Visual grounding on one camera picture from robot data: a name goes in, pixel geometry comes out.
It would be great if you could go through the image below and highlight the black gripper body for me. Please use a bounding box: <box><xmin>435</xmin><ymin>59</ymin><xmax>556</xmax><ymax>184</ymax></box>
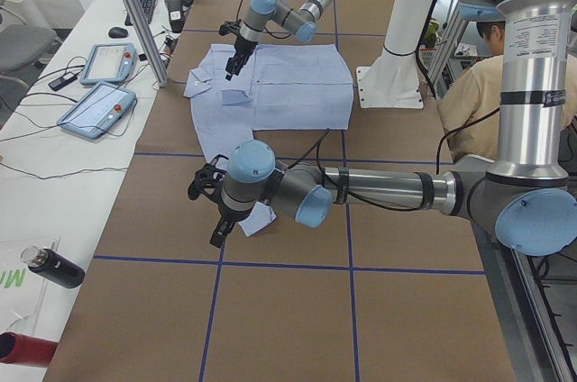
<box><xmin>234</xmin><ymin>35</ymin><xmax>257</xmax><ymax>59</ymax></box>
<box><xmin>216</xmin><ymin>201</ymin><xmax>252</xmax><ymax>229</ymax></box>

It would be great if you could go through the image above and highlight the light blue striped shirt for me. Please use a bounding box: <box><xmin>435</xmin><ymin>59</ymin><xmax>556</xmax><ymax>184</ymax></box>
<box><xmin>184</xmin><ymin>44</ymin><xmax>353</xmax><ymax>235</ymax></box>

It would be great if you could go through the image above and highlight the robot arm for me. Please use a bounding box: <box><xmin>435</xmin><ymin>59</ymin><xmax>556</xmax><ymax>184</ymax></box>
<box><xmin>219</xmin><ymin>0</ymin><xmax>334</xmax><ymax>80</ymax></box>
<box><xmin>206</xmin><ymin>0</ymin><xmax>576</xmax><ymax>256</ymax></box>

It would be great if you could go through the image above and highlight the black box with label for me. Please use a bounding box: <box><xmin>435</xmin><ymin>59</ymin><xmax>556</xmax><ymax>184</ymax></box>
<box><xmin>164</xmin><ymin>0</ymin><xmax>186</xmax><ymax>33</ymax></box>

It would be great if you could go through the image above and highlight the black computer mouse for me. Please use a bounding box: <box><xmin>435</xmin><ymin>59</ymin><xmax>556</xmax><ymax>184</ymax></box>
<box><xmin>108</xmin><ymin>26</ymin><xmax>128</xmax><ymax>39</ymax></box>

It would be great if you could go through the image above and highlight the far blue teach pendant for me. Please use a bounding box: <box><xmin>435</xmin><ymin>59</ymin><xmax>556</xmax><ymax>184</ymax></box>
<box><xmin>78</xmin><ymin>42</ymin><xmax>138</xmax><ymax>86</ymax></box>

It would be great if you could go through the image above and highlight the blue teach pendant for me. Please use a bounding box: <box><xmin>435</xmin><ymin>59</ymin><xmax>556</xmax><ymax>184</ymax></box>
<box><xmin>78</xmin><ymin>42</ymin><xmax>138</xmax><ymax>86</ymax></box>
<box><xmin>57</xmin><ymin>82</ymin><xmax>137</xmax><ymax>140</ymax></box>

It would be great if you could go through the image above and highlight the near blue teach pendant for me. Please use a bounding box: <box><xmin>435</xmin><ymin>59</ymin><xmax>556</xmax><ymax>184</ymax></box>
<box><xmin>57</xmin><ymin>82</ymin><xmax>137</xmax><ymax>140</ymax></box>

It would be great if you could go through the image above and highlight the black water bottle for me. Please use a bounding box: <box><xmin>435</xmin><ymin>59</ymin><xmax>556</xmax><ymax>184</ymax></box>
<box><xmin>21</xmin><ymin>246</ymin><xmax>85</xmax><ymax>289</ymax></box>

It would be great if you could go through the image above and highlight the grey office chair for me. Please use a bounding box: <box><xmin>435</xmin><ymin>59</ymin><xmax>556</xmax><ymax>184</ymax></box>
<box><xmin>1</xmin><ymin>0</ymin><xmax>62</xmax><ymax>89</ymax></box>

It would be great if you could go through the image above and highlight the person in beige shirt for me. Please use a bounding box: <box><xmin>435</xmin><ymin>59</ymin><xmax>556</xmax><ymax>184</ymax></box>
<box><xmin>438</xmin><ymin>20</ymin><xmax>577</xmax><ymax>162</ymax></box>

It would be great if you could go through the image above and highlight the red cylinder bottle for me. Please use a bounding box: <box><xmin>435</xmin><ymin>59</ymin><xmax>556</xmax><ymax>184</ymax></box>
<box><xmin>1</xmin><ymin>332</ymin><xmax>59</xmax><ymax>368</ymax></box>

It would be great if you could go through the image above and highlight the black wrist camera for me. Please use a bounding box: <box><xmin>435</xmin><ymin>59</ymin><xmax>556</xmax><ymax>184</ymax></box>
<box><xmin>218</xmin><ymin>20</ymin><xmax>242</xmax><ymax>36</ymax></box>
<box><xmin>188</xmin><ymin>154</ymin><xmax>229</xmax><ymax>204</ymax></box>

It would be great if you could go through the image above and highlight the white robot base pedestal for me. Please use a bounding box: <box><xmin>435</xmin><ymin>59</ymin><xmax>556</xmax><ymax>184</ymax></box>
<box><xmin>357</xmin><ymin>0</ymin><xmax>436</xmax><ymax>109</ymax></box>

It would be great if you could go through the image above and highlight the aluminium frame post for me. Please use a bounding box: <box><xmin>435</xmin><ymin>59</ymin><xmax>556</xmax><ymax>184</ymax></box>
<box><xmin>123</xmin><ymin>0</ymin><xmax>168</xmax><ymax>87</ymax></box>

